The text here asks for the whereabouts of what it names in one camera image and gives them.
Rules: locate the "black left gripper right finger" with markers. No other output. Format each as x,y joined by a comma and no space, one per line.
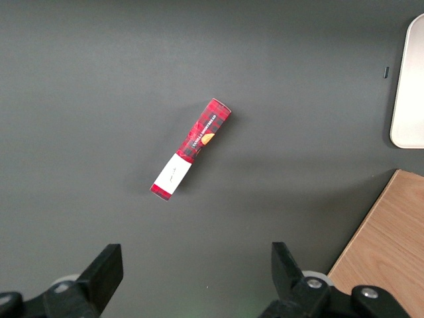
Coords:
298,295

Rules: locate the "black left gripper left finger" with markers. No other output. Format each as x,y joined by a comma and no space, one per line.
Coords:
99,281

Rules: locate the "beige plastic tray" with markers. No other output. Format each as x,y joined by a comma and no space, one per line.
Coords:
410,99

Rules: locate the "wooden drawer cabinet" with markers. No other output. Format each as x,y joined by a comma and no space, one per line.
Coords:
391,248

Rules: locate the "red plaid shortbread box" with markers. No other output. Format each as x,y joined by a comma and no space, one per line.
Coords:
195,145

